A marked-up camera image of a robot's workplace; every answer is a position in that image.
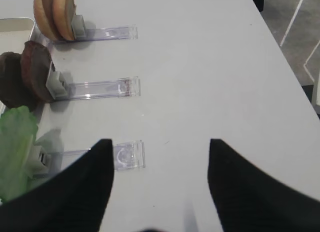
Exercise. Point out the grey bun pusher block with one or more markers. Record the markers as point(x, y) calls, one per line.
point(78, 26)

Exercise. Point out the grey patty pusher block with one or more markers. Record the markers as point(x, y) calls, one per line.
point(56, 83)

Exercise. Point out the clear patty pusher track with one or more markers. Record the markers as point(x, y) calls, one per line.
point(123, 87)

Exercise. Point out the outer sesame bun half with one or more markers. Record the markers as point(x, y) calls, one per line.
point(63, 13)

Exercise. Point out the clear bun pusher track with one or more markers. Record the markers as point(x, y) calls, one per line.
point(129, 32)

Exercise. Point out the outer brown meat patty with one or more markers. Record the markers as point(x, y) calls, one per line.
point(35, 65)

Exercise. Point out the white metal tray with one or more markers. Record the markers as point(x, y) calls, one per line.
point(14, 32)

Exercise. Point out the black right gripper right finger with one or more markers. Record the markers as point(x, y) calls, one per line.
point(249, 200)

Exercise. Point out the sesame bun half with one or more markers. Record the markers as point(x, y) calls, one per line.
point(63, 13)
point(43, 14)

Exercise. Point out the standing green lettuce leaf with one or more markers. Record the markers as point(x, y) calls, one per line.
point(18, 129)

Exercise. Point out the grey lettuce pusher block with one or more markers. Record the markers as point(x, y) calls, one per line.
point(38, 161)

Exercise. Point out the inner sesame bun half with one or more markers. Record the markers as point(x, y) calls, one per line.
point(43, 14)

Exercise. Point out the clear lettuce pusher track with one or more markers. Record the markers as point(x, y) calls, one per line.
point(126, 156)

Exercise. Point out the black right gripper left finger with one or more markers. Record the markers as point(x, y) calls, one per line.
point(75, 200)

